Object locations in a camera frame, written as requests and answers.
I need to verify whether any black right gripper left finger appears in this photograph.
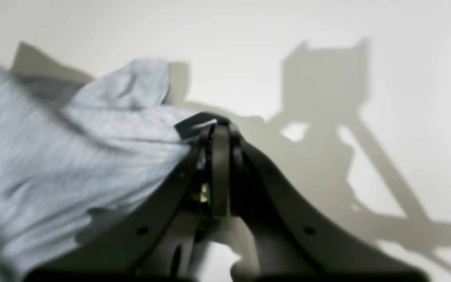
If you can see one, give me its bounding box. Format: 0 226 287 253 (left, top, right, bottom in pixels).
25 125 231 282

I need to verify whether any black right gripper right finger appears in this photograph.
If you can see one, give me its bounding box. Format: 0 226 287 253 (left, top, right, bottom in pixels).
228 125 428 282

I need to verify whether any grey T-shirt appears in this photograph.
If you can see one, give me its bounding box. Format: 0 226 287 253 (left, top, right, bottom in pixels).
0 59 195 282

